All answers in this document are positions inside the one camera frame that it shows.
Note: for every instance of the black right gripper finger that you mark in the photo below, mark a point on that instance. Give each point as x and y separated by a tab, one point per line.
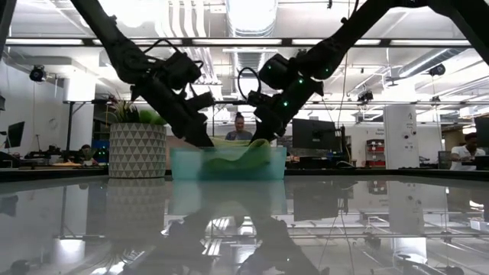
267	131

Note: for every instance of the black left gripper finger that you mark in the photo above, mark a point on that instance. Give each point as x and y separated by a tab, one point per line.
196	135

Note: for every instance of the lime green microfiber towel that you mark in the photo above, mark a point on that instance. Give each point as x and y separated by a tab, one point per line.
244	156

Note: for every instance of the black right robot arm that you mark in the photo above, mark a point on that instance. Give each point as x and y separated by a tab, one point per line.
344	42

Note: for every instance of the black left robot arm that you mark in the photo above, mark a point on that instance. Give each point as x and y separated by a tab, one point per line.
122	49

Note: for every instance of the green artificial succulent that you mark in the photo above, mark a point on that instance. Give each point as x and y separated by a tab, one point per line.
149	116

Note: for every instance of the person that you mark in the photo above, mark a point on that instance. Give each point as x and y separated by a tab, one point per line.
464	153
239	130
87	153

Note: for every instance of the translucent teal plastic bin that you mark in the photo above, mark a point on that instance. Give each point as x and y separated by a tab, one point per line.
183	164

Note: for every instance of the black computer monitor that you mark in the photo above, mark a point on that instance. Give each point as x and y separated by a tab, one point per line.
16	133
482	131
313	133

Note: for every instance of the white patterned plant pot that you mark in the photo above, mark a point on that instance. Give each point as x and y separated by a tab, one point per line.
137	153

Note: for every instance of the shelf with red bins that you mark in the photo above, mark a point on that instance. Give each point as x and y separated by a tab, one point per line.
375	153

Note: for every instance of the white square column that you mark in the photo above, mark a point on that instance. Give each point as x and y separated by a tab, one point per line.
401	133

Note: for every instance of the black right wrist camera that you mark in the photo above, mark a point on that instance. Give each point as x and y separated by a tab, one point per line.
260	97

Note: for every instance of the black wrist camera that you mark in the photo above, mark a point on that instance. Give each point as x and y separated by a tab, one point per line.
181	70
260	97

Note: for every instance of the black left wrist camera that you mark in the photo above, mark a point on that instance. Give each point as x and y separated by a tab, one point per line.
181	70

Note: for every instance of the black aluminium frame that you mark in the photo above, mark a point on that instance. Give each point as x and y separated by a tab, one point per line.
237	42

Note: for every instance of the black ceiling-mounted camera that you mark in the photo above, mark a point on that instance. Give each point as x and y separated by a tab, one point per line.
437	70
38	73
365	96

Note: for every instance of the silver ceiling air duct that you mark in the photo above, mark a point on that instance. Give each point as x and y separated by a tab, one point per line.
250	19

